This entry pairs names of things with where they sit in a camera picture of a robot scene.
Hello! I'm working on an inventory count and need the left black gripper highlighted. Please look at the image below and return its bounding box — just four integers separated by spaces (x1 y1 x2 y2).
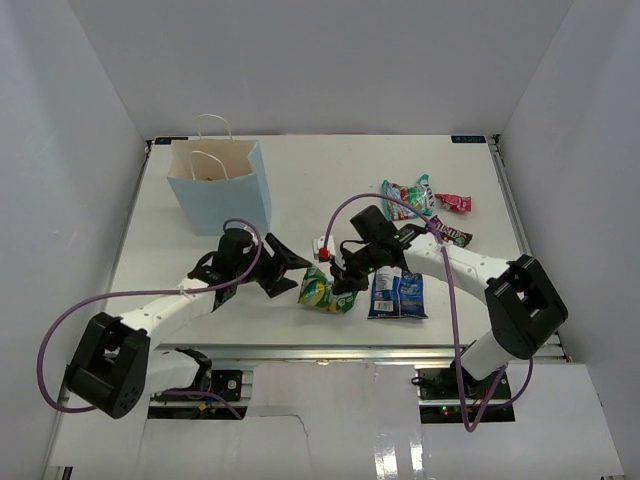
234 233 310 298

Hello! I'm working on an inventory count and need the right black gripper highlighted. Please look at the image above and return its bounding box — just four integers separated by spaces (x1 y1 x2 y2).
331 241 384 294

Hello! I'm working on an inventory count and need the green snack bag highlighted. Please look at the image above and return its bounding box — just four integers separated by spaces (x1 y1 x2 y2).
298 266 357 313

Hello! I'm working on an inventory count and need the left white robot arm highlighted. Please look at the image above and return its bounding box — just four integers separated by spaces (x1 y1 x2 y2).
64 228 311 419

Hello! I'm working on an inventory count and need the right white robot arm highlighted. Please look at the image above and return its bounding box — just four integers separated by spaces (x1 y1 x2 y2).
330 205 568 399

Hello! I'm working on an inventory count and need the blue snack bag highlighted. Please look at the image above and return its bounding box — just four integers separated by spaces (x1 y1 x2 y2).
368 267 428 320

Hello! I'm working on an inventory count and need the light blue paper bag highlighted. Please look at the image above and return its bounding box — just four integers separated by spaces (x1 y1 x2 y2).
167 126 271 236

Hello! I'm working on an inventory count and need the purple candy packet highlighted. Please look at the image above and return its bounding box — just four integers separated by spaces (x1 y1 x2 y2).
430 215 473 248

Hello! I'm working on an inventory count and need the small red candy packet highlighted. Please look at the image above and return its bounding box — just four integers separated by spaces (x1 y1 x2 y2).
435 193 472 214

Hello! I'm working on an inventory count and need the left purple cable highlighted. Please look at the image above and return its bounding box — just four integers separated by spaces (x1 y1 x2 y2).
38 217 262 415

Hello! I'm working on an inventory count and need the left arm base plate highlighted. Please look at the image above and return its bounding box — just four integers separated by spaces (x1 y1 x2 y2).
149 368 246 419

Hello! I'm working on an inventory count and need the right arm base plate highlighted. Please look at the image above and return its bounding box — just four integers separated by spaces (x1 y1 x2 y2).
409 367 516 425

